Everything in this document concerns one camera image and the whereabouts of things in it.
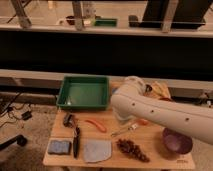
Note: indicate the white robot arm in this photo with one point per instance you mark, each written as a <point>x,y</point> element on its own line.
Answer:
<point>193,121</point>

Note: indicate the purple bowl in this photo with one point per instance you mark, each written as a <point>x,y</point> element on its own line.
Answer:
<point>177,142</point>

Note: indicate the green plastic tray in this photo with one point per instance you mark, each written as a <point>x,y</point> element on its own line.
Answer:
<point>84,93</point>

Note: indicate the metal fork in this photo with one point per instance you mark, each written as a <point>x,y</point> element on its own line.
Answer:
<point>126,129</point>

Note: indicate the small dark brush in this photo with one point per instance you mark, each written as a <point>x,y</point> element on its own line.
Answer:
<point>69,121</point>

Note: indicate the yellow apple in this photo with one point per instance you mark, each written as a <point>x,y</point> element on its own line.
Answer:
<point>143,122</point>

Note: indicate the wooden table board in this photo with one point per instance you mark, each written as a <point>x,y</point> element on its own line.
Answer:
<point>148,137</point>

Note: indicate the bunch of dark grapes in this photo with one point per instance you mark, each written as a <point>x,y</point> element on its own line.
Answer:
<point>132,150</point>

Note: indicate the grey blue cloth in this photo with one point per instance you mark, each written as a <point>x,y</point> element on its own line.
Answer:
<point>97,150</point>

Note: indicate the blue sponge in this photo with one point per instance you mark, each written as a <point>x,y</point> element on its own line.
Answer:
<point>57,147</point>

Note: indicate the black power adapter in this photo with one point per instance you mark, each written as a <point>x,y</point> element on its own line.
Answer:
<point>26,115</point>

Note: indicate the black chair base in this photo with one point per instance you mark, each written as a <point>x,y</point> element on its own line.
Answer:
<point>19,139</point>

